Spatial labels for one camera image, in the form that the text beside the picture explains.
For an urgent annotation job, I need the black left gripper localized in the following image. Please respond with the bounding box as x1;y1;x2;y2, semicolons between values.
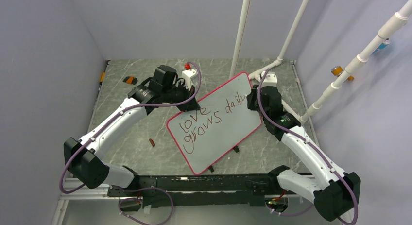
162;81;200;112

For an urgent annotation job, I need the pink framed whiteboard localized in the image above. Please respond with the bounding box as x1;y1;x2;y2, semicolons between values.
167;72;262;175

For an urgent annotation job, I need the brown marker cap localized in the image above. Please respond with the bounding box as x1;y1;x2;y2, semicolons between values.
149;138;155;147

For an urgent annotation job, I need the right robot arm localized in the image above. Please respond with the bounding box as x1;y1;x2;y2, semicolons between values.
246;85;361;225

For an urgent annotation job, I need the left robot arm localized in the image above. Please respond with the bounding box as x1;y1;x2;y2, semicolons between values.
62;62;202;196

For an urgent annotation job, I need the orange black tool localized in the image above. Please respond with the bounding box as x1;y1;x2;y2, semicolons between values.
123;76;138;85

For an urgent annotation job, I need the yellow black screwdriver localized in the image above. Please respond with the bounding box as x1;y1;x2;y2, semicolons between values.
98;60;109;91

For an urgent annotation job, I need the white PVC pipe right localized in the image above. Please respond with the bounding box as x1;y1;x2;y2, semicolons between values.
300;0;412;123

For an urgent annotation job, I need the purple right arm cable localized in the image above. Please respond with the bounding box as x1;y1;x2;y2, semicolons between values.
257;69;359;225

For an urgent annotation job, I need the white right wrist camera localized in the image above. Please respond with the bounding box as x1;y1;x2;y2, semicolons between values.
260;71;278;87

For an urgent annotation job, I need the white PVC pipe frame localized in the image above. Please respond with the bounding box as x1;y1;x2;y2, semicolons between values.
227;0;313;126

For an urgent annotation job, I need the orange wall knob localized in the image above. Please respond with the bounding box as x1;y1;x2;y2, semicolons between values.
331;66;354;81

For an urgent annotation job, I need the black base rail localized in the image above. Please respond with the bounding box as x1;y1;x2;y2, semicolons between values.
108;173;292;212

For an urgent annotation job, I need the blue wall clip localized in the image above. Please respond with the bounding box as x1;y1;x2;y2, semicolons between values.
373;38;390;54

